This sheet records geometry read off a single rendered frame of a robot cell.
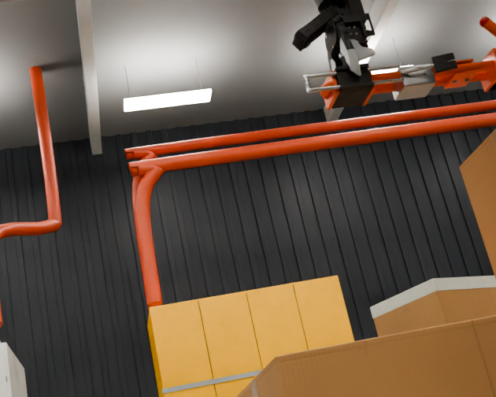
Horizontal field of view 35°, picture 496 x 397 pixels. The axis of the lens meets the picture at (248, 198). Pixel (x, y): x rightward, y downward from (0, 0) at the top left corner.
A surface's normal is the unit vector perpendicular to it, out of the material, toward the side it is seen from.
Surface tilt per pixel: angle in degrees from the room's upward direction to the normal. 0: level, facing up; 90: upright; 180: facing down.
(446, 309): 90
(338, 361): 90
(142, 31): 180
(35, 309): 90
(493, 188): 90
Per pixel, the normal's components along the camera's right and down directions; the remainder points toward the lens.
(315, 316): 0.14, -0.37
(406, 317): -0.82, -0.03
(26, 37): 0.21, 0.92
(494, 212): -0.97, 0.14
